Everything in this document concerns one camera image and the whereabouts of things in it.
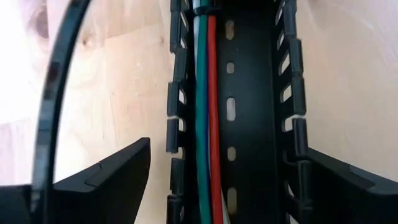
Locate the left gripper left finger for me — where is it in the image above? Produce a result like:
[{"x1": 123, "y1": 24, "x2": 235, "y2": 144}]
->
[{"x1": 0, "y1": 137, "x2": 152, "y2": 224}]

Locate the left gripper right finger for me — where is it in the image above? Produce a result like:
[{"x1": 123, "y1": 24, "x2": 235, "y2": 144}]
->
[{"x1": 306, "y1": 147, "x2": 398, "y2": 224}]

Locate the long black zip tie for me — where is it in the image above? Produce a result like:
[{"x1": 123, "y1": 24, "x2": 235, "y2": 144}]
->
[{"x1": 30, "y1": 0, "x2": 220, "y2": 224}]

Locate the black slotted cable duct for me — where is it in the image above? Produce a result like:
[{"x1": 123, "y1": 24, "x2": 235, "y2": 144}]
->
[{"x1": 165, "y1": 0, "x2": 314, "y2": 224}]

